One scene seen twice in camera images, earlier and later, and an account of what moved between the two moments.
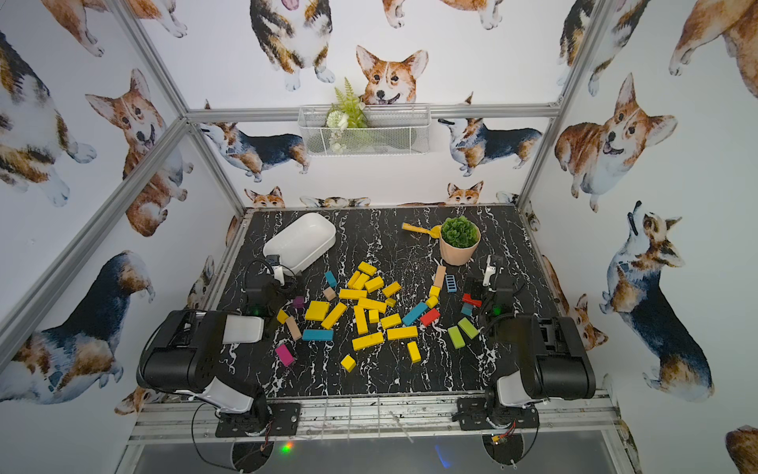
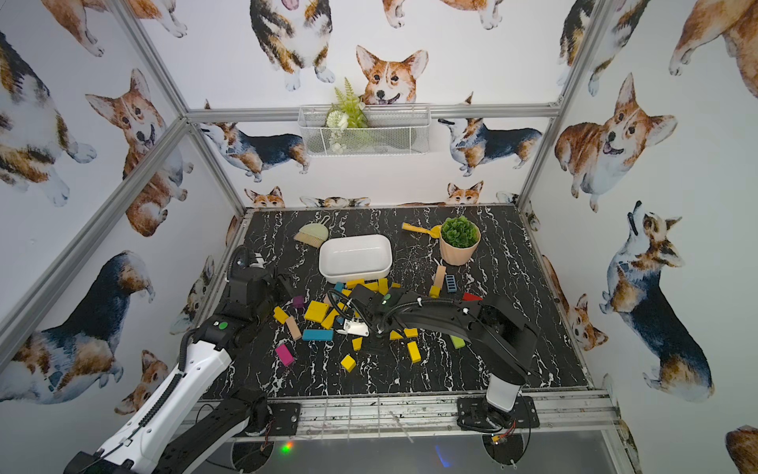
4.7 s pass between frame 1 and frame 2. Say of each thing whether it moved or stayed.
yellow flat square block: stayed
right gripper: moved
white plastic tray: moved
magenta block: stayed
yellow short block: stayed
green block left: stayed
